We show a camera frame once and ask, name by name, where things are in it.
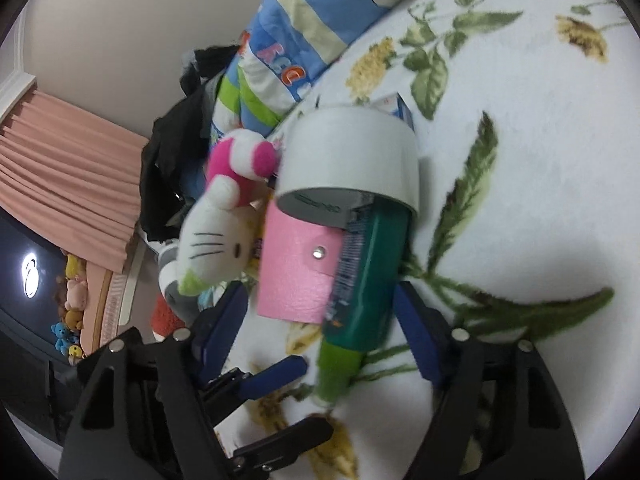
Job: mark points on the green tube with cap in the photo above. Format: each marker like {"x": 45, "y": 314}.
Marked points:
{"x": 370, "y": 285}

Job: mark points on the white cat plush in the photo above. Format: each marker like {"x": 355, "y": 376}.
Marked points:
{"x": 215, "y": 240}

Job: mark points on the row of small plush toys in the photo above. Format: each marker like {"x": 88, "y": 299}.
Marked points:
{"x": 70, "y": 310}

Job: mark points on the striped cartoon quilt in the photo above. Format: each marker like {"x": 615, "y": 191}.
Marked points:
{"x": 300, "y": 20}

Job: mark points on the small blue white box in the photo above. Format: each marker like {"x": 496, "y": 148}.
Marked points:
{"x": 397, "y": 107}

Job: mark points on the white tape roll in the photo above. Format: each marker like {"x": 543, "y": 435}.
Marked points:
{"x": 350, "y": 155}

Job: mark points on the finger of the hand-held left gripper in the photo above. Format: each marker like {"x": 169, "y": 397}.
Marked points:
{"x": 275, "y": 374}
{"x": 285, "y": 435}

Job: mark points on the black jacket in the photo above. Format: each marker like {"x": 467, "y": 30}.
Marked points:
{"x": 165, "y": 170}

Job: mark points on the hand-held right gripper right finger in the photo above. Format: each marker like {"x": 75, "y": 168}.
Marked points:
{"x": 417, "y": 330}

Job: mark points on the grey white striped plush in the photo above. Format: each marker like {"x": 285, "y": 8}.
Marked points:
{"x": 170, "y": 275}

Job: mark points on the pink card holder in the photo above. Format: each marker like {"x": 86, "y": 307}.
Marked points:
{"x": 295, "y": 280}

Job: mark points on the red green plush toy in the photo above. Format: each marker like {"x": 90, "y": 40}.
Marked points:
{"x": 162, "y": 320}

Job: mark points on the white floral blanket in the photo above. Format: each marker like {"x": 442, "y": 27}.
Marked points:
{"x": 525, "y": 185}

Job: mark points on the pink curtain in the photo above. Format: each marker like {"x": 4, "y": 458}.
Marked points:
{"x": 65, "y": 170}

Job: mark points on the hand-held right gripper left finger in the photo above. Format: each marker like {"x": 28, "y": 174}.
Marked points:
{"x": 225, "y": 325}

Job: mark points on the dark window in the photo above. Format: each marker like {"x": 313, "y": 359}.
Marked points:
{"x": 30, "y": 310}

